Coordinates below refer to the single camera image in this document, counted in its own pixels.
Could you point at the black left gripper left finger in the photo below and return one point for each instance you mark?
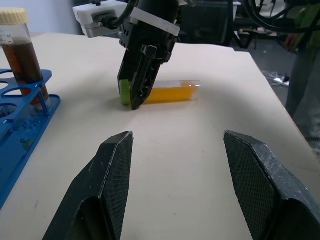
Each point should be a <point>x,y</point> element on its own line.
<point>100,190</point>

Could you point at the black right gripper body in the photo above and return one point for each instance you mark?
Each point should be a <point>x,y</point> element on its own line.
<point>150,37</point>

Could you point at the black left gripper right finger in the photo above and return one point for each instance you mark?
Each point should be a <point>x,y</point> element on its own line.
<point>265,190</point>

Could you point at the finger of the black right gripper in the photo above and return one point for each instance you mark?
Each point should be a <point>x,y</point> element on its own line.
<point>143,85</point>
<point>128,67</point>

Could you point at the yellow test tube green cap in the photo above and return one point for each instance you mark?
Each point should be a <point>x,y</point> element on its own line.
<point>170,95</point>

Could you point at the blue test tube rack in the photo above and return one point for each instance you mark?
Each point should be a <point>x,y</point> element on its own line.
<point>22,130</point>

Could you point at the brown test tube cream cap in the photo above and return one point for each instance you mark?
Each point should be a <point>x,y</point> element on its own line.
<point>22,57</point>

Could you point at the person's bare hand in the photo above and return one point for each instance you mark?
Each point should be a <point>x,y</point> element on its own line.
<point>291,42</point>

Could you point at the person in green vest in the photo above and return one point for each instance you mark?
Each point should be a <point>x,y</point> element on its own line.
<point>305,87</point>

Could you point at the white power strip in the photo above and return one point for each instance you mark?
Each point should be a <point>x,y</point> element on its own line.
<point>282,81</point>

